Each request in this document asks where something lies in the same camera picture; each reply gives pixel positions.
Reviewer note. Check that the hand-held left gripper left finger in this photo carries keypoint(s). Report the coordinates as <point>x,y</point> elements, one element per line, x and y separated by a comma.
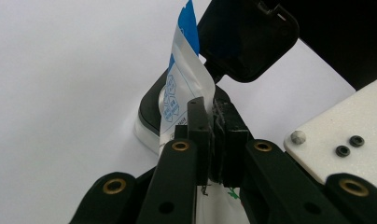
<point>180,174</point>

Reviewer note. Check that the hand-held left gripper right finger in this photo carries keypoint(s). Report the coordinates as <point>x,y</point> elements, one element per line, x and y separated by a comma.
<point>264,180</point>

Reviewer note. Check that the blue and white pouch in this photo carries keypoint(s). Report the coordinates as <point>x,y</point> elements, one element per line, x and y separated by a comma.
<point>186,71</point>

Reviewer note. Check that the clear jar with black lid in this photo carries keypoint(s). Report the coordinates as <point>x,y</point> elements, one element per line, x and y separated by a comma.
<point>245,37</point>

